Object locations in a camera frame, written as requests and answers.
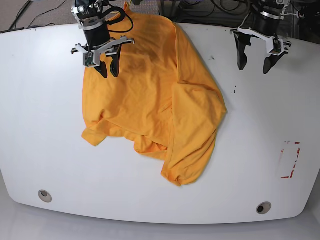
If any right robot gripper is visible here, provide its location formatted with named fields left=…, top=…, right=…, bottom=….
left=71, top=0, right=134, bottom=79

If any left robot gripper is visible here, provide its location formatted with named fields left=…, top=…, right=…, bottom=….
left=232, top=0, right=291, bottom=74

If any orange yellow t-shirt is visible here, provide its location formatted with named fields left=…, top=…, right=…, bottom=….
left=82, top=3, right=227, bottom=186

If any red tape rectangle marking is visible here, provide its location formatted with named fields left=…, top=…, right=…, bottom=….
left=276, top=141, right=301, bottom=179

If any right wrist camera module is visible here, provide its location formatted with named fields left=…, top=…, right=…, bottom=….
left=83, top=51, right=100, bottom=68

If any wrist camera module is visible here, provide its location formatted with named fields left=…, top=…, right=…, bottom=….
left=83, top=51, right=100, bottom=68
left=267, top=37, right=284, bottom=56

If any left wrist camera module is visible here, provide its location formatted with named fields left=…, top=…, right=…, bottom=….
left=267, top=37, right=284, bottom=56

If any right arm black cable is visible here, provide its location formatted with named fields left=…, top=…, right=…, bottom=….
left=103, top=6, right=135, bottom=33

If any black cable on floor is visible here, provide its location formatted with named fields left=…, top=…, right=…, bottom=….
left=8, top=0, right=68, bottom=30

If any left table cable grommet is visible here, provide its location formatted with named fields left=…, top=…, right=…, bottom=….
left=38, top=190, right=52, bottom=203

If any table cable grommet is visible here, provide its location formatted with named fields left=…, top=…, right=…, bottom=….
left=256, top=201, right=272, bottom=215
left=38, top=190, right=52, bottom=203

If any right table cable grommet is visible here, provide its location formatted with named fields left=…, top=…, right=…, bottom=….
left=256, top=201, right=272, bottom=215

